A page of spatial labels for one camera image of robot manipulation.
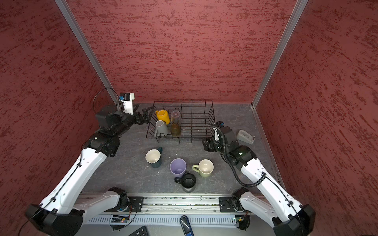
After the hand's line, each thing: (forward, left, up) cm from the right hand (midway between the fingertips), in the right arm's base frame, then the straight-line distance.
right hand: (207, 144), depth 76 cm
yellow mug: (+27, +28, -7) cm, 39 cm away
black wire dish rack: (+35, +4, -20) cm, 40 cm away
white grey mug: (+16, +28, -8) cm, 33 cm away
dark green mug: (0, +32, -13) cm, 34 cm away
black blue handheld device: (-34, +12, -13) cm, 38 cm away
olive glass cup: (+18, +19, -12) cm, 29 cm away
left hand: (+11, +30, +17) cm, 36 cm away
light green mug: (-6, +1, -18) cm, 19 cm away
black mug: (-14, +11, -18) cm, 25 cm away
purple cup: (-6, +17, -15) cm, 24 cm away
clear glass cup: (+27, +20, -9) cm, 35 cm away
